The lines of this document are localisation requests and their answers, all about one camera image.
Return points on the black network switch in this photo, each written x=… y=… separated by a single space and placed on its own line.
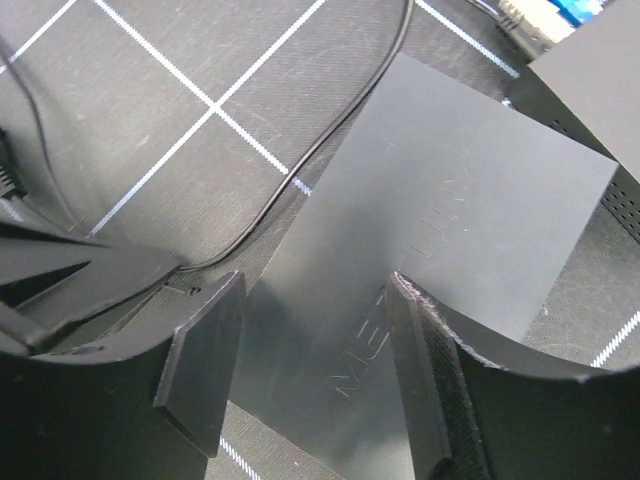
x=587 y=88
x=476 y=203

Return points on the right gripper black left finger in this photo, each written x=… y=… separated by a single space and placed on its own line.
x=145 y=403

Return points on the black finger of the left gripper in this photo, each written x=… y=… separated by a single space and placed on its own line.
x=52 y=283

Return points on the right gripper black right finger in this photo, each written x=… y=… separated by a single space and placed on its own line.
x=478 y=405

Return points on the black grid work mat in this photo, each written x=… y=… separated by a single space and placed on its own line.
x=173 y=121

